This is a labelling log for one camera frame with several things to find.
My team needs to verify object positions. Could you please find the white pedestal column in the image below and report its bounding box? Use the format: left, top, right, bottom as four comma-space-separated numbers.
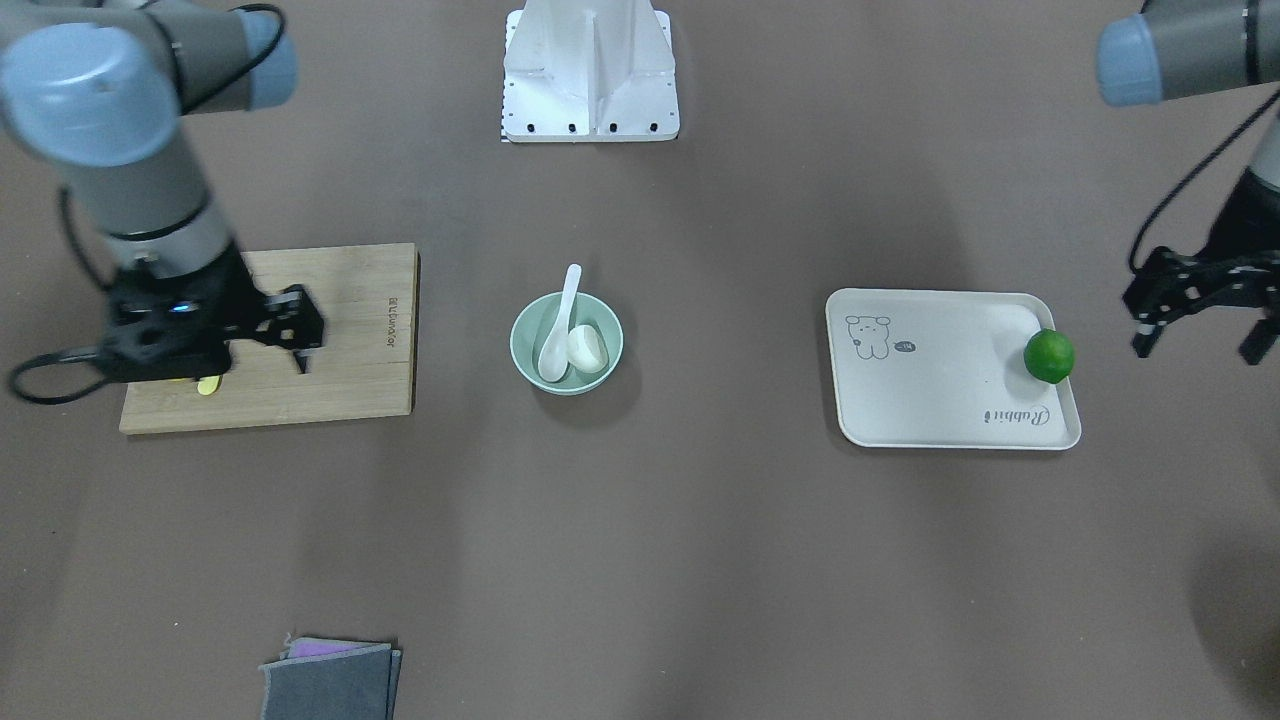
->
500, 1, 681, 143

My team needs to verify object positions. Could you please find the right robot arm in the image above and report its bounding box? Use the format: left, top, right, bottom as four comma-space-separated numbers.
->
3, 1, 325, 383

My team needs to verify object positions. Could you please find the green lime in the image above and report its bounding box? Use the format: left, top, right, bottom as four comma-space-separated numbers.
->
1023, 328, 1076, 386

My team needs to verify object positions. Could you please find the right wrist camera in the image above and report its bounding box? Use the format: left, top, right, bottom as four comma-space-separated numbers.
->
91, 266, 233, 383

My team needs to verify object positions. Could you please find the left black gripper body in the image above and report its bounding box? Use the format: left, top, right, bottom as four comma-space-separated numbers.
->
1190, 170, 1279, 311

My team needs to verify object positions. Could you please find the cream rabbit tray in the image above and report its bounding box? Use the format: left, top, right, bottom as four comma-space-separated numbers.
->
824, 288, 1082, 451

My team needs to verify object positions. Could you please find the wooden cutting board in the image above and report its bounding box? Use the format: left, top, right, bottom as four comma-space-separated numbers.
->
119, 243, 419, 436

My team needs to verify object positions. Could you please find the white plastic spoon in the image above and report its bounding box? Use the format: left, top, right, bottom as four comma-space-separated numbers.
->
538, 264, 582, 383

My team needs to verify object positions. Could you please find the mint green bowl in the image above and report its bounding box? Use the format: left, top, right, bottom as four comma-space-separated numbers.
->
509, 291, 625, 396

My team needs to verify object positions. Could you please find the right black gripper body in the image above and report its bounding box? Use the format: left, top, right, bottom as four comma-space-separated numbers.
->
200, 245, 274, 346

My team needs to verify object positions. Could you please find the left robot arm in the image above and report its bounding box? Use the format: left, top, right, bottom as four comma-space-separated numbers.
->
1094, 1, 1279, 365

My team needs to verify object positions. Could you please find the white steamed bun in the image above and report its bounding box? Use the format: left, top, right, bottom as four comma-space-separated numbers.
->
566, 324, 611, 375

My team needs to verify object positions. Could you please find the grey folded cloth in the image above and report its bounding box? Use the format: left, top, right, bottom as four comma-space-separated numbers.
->
260, 637, 402, 719

